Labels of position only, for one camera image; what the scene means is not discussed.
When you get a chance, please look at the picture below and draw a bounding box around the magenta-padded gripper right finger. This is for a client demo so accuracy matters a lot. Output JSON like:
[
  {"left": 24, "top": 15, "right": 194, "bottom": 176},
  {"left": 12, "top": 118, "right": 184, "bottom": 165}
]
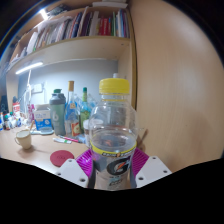
[{"left": 129, "top": 147, "right": 173, "bottom": 189}]

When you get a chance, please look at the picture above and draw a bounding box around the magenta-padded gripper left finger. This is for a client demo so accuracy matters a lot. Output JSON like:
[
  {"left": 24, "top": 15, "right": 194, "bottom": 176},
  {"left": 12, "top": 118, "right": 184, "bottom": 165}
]
[{"left": 54, "top": 148, "right": 97, "bottom": 189}]

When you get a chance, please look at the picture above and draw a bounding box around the clear bottle with yellow cap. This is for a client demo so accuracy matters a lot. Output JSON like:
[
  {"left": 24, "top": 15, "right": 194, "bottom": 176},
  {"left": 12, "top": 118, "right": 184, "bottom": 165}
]
[{"left": 87, "top": 77, "right": 139, "bottom": 191}]

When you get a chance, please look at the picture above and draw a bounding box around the flat round red coaster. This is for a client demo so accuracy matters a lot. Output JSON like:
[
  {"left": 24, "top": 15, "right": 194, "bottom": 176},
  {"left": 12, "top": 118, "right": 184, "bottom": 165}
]
[{"left": 49, "top": 149, "right": 76, "bottom": 168}]

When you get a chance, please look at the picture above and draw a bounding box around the brown jar with white lid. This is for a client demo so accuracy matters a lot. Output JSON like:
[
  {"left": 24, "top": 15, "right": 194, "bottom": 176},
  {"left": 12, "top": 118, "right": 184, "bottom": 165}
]
[{"left": 82, "top": 119, "right": 92, "bottom": 148}]

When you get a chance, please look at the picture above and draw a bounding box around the clear bottle with cork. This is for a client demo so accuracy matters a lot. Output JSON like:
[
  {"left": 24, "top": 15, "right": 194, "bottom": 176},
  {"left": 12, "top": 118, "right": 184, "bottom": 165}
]
[{"left": 64, "top": 80, "right": 82, "bottom": 138}]

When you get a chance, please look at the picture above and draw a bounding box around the cream mug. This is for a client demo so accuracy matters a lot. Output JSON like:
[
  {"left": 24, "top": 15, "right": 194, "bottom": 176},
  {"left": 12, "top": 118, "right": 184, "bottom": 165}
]
[{"left": 14, "top": 129, "right": 33, "bottom": 150}]

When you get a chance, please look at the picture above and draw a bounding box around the green glass bottle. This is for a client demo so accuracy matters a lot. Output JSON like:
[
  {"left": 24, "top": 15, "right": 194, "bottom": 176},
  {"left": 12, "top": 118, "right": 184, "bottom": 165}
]
[{"left": 79, "top": 87, "right": 92, "bottom": 134}]

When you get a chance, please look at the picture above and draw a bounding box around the grey-green shaker bottle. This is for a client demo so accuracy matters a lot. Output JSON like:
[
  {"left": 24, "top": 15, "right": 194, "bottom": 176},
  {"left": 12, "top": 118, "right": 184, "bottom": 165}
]
[{"left": 49, "top": 88, "right": 67, "bottom": 136}]

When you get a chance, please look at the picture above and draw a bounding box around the blue and white box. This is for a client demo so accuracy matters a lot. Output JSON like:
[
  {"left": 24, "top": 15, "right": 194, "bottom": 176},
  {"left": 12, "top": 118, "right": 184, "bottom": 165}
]
[{"left": 33, "top": 103, "right": 53, "bottom": 132}]

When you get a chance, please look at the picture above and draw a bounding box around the magenta packet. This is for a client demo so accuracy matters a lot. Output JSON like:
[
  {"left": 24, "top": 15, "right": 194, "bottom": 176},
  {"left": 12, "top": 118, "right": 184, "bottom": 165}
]
[{"left": 29, "top": 103, "right": 36, "bottom": 123}]

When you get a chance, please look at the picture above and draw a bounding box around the red and white can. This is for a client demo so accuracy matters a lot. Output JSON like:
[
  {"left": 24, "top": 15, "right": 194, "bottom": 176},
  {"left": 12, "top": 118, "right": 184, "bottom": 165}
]
[{"left": 12, "top": 101, "right": 21, "bottom": 118}]

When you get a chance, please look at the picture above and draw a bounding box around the wooden shelf unit with books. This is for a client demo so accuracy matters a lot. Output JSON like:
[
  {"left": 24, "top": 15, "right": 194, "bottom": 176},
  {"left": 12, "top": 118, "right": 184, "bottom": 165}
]
[{"left": 6, "top": 0, "right": 138, "bottom": 78}]

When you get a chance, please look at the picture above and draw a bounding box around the ceiling light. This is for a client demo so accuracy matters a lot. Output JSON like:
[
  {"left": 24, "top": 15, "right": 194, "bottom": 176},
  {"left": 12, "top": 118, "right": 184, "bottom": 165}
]
[{"left": 39, "top": 8, "right": 49, "bottom": 20}]

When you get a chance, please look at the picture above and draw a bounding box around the white wall socket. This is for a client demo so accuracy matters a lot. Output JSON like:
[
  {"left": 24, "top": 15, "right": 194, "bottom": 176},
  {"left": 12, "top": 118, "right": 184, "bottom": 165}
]
[{"left": 32, "top": 83, "right": 44, "bottom": 94}]

